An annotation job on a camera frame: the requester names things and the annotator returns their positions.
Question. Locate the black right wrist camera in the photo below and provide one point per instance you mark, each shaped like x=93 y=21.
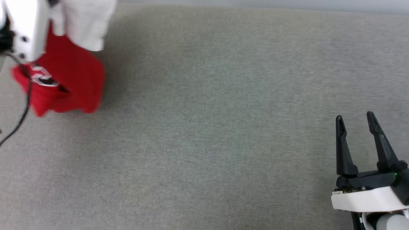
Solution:
x=403 y=188

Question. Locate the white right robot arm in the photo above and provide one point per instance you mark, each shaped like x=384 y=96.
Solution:
x=389 y=222

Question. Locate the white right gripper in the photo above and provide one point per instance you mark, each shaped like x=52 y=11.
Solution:
x=364 y=198

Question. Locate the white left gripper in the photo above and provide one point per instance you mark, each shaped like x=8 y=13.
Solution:
x=30 y=28

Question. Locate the red and white jersey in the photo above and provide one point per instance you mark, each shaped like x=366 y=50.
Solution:
x=75 y=75

